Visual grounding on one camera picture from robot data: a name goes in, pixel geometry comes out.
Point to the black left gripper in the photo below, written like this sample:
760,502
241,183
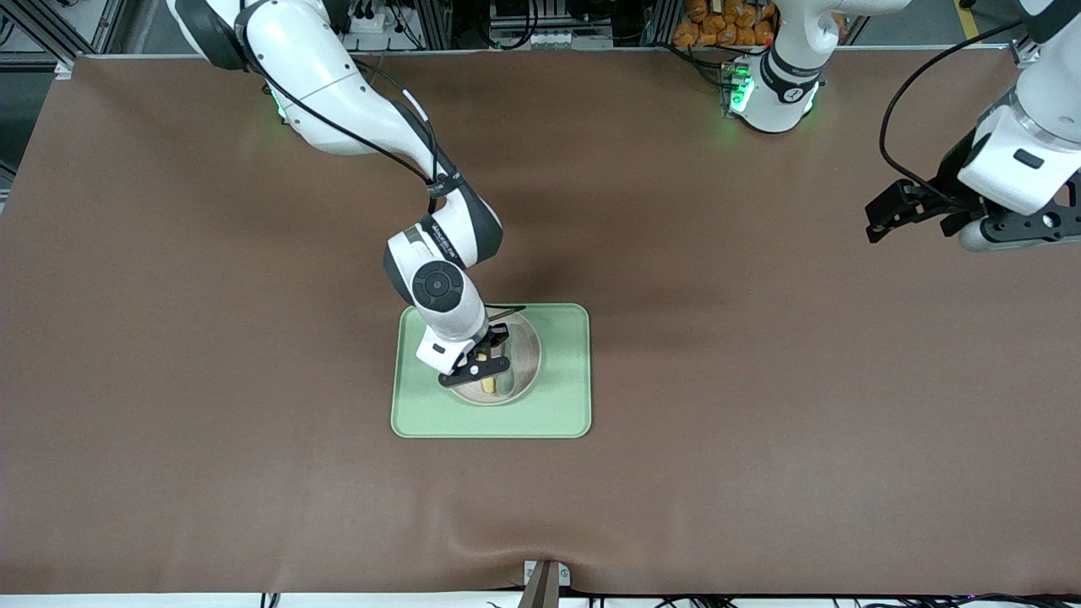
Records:
947,185

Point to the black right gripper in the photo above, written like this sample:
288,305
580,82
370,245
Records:
493,337

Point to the beige round plate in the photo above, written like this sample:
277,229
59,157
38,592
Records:
528,355

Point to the grey-green plastic spoon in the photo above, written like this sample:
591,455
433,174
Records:
509,385

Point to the yellow plastic fork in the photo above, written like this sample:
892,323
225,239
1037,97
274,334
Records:
488,385

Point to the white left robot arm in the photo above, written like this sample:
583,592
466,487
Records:
777,101

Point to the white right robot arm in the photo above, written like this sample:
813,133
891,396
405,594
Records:
338,110

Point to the light green rectangular tray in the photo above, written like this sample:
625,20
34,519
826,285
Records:
557,397

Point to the brown table mat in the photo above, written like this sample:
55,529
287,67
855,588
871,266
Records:
253,422

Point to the orange snack bag pile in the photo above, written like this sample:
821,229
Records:
718,25

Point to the white power strip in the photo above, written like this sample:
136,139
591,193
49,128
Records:
376,21

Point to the white table clamp bracket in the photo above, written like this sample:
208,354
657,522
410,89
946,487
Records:
564,576

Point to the brown metal mount bar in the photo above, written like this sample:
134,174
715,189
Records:
540,591

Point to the aluminium frame post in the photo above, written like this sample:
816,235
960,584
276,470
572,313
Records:
435,25

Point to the aluminium frame strut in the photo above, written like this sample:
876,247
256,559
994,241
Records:
51,35

